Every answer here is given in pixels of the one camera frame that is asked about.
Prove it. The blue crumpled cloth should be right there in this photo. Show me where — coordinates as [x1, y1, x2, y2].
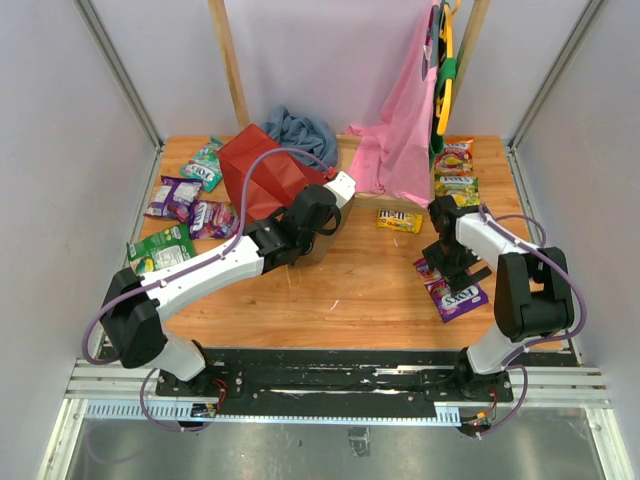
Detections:
[260, 105, 339, 167]

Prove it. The green Fox's candy bag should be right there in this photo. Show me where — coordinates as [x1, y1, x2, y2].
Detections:
[180, 136, 224, 193]

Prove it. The pink shirt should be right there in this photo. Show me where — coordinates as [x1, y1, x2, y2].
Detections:
[346, 1, 441, 208]

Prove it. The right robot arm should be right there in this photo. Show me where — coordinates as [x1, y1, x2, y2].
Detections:
[423, 196, 579, 400]

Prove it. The orange Fox's fruits bag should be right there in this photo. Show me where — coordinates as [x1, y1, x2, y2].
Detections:
[433, 137, 475, 176]

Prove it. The yellow hanger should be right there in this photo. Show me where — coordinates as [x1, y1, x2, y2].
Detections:
[434, 1, 457, 136]

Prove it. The purple white snack packet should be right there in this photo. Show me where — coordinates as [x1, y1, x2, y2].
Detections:
[413, 258, 489, 323]

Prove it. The purple Fox's berries bag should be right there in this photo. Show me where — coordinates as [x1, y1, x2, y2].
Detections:
[188, 200, 240, 240]

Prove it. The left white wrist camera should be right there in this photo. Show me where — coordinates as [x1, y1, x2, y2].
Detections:
[324, 171, 356, 209]

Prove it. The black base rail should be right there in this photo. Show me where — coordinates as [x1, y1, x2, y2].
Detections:
[154, 347, 516, 426]

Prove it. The brown red paper bag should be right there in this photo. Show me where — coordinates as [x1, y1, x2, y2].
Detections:
[213, 124, 354, 281]

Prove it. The yellow M&M's packet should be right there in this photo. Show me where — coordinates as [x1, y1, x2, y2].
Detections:
[376, 209, 423, 234]

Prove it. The green snack packet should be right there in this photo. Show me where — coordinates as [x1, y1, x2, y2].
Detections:
[127, 224, 197, 275]

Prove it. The grey hanger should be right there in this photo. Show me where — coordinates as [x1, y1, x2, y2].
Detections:
[422, 4, 442, 78]

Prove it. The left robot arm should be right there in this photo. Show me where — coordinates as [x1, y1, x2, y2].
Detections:
[98, 179, 355, 396]

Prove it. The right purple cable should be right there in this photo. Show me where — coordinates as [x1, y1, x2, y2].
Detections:
[472, 203, 587, 441]

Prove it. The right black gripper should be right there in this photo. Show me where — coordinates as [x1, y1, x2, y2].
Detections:
[423, 240, 491, 298]

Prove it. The green hanger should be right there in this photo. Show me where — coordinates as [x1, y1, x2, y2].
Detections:
[429, 57, 457, 158]

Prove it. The green yellow Fox's bag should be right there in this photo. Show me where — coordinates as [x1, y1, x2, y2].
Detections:
[435, 175, 481, 207]

